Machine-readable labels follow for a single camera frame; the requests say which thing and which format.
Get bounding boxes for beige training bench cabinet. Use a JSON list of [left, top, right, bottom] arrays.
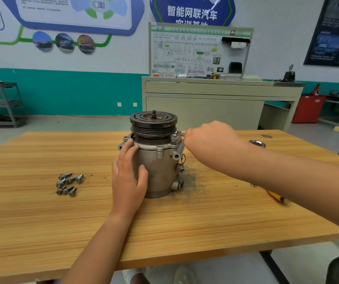
[[142, 76, 305, 133]]

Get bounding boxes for person's left forearm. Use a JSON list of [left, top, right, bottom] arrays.
[[60, 211, 139, 284]]

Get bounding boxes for person's right hand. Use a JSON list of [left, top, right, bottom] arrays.
[[184, 121, 247, 172]]

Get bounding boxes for yellow handled screwdriver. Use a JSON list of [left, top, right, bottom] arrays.
[[251, 183, 290, 205]]

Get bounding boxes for blue hexagon wall sign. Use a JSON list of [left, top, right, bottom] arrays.
[[149, 0, 236, 27]]

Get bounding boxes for wiring diagram display board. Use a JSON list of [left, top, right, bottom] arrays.
[[148, 22, 254, 79]]

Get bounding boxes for person's white left shoe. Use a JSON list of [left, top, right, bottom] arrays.
[[123, 268, 147, 284]]

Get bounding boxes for red box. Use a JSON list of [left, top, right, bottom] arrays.
[[291, 84, 327, 124]]

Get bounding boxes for person's white right shoe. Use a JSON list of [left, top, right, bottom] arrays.
[[174, 264, 202, 284]]

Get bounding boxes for grey metal car compressor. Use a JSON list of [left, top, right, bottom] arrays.
[[118, 110, 186, 199]]

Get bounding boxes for blue framed wall infographic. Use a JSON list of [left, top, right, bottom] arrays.
[[0, 0, 145, 36]]

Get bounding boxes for dark wall poster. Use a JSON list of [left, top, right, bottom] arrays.
[[303, 0, 339, 68]]

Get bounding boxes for black device on bench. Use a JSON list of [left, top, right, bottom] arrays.
[[276, 64, 297, 83]]

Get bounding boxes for person's left hand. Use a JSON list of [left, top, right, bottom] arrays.
[[111, 138, 149, 218]]

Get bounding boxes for person's right forearm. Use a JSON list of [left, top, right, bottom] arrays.
[[217, 138, 339, 237]]

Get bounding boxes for person's white shoe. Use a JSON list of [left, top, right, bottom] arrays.
[[174, 264, 202, 284], [123, 268, 147, 284]]

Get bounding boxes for pile of steel bolts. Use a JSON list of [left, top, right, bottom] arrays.
[[56, 172, 85, 197]]

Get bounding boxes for grey metal shelf cart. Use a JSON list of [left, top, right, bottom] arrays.
[[0, 74, 28, 129]]

